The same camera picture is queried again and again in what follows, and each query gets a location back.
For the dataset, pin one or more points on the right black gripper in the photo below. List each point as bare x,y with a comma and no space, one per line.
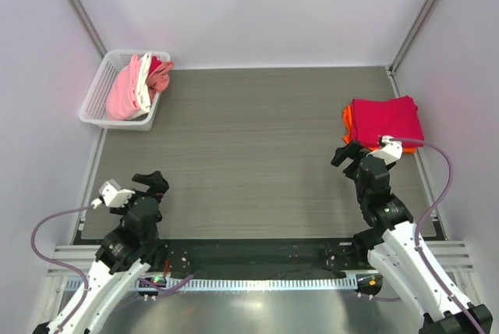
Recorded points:
354,161

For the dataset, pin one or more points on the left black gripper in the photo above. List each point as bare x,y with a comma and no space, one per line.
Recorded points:
146,194

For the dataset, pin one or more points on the light pink t shirt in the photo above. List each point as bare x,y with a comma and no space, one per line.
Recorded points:
122,103

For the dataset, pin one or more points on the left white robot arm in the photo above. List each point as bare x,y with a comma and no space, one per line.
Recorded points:
131,249

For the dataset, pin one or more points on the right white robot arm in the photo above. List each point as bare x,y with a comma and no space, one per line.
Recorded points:
394,246

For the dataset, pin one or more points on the folded orange t shirt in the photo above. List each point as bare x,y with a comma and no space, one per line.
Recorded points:
347,117

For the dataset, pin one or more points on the folded magenta t shirt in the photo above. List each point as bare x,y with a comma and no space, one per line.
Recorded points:
396,117

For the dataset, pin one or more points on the white t shirt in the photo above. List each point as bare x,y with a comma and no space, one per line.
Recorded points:
142,92

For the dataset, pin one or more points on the white plastic laundry basket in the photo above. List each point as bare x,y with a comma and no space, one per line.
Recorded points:
93,109

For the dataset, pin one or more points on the salmon pink t shirt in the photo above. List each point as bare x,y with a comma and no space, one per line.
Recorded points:
158,81

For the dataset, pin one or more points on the crimson t shirt in basket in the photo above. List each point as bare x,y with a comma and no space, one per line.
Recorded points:
155,63

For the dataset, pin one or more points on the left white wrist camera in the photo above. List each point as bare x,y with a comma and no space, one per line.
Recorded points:
112,195

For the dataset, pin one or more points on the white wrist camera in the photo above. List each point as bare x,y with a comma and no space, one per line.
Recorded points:
390,150
112,195

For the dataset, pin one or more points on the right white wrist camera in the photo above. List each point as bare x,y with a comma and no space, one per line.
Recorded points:
390,150

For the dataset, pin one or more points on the white slotted cable duct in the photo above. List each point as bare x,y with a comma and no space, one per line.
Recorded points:
211,285

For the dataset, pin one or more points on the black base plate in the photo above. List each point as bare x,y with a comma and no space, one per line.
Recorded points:
262,259

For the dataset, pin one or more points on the aluminium front rail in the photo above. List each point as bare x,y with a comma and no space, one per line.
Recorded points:
452,255

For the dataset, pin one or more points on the left aluminium frame post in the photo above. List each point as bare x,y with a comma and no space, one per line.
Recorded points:
88,26

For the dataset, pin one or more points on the aluminium frame post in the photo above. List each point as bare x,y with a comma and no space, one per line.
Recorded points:
88,26
422,16

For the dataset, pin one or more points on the right aluminium frame post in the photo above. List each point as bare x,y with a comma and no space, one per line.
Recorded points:
422,16

